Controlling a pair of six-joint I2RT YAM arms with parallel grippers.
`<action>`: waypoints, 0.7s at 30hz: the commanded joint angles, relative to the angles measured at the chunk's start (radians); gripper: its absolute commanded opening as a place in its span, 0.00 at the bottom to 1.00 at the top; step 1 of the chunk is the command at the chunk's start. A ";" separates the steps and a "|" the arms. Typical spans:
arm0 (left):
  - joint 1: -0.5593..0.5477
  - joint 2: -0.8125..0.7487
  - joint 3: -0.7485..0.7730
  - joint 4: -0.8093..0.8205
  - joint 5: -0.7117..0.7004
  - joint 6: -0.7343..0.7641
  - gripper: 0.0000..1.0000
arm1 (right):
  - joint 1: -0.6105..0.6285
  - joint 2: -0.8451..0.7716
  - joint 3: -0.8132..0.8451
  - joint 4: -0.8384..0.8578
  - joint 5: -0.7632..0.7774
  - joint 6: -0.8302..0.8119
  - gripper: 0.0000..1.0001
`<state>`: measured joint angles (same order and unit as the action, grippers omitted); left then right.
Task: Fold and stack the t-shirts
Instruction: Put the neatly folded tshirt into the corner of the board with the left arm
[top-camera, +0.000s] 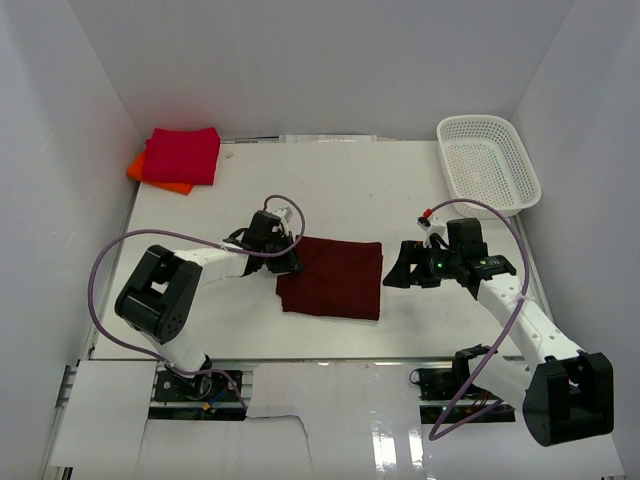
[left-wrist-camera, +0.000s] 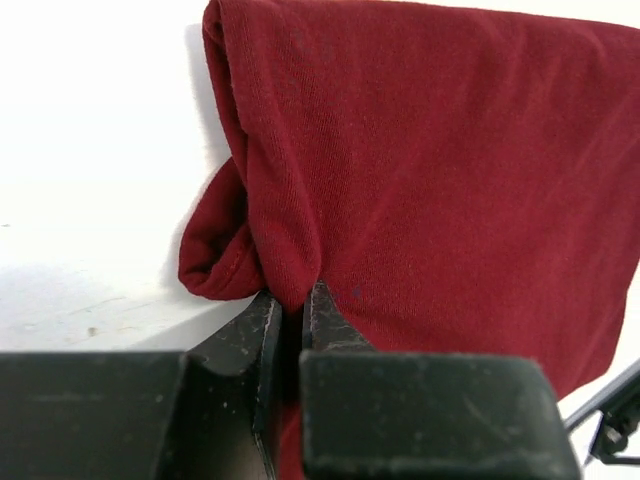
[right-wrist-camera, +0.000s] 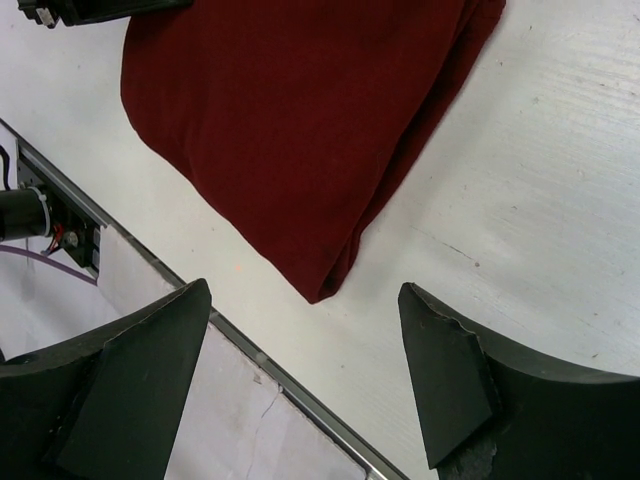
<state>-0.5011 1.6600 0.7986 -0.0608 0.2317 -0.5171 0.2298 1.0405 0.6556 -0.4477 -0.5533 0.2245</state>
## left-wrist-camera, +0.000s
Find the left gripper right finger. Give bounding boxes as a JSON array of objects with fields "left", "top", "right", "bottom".
[{"left": 299, "top": 283, "right": 581, "bottom": 479}]

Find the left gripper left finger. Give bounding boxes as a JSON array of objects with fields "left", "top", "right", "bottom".
[{"left": 1, "top": 292, "right": 282, "bottom": 479}]

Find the dark red t-shirt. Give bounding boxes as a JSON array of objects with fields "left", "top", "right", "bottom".
[{"left": 178, "top": 1, "right": 639, "bottom": 479}]

